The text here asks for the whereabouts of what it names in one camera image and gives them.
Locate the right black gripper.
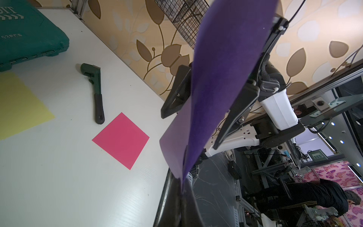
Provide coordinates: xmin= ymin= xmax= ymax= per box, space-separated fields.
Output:
xmin=213 ymin=61 xmax=305 ymax=150

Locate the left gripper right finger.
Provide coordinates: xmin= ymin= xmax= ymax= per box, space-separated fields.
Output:
xmin=181 ymin=179 xmax=204 ymax=227

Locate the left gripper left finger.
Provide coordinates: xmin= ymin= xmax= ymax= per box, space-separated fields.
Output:
xmin=154 ymin=176 xmax=181 ymax=227

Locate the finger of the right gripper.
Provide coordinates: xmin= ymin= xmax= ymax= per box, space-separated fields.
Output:
xmin=161 ymin=64 xmax=192 ymax=119

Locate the purple square paper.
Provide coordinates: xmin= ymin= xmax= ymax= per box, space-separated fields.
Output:
xmin=160 ymin=1 xmax=278 ymax=180

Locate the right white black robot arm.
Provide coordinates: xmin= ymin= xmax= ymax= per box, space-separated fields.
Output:
xmin=160 ymin=61 xmax=305 ymax=159

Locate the pink square paper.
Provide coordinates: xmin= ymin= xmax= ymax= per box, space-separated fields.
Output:
xmin=92 ymin=113 xmax=149 ymax=170

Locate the yellow square paper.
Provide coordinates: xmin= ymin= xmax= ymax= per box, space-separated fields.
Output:
xmin=1 ymin=72 xmax=55 ymax=140

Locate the green black pipe wrench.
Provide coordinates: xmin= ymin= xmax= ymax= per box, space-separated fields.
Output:
xmin=80 ymin=63 xmax=105 ymax=124

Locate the person in black clothes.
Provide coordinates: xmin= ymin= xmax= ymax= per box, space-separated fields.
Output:
xmin=246 ymin=179 xmax=362 ymax=216

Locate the green tool case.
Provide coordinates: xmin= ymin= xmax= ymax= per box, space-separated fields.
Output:
xmin=1 ymin=1 xmax=70 ymax=72

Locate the black wire basket right wall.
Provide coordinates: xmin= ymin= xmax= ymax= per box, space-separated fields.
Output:
xmin=156 ymin=0 xmax=209 ymax=49

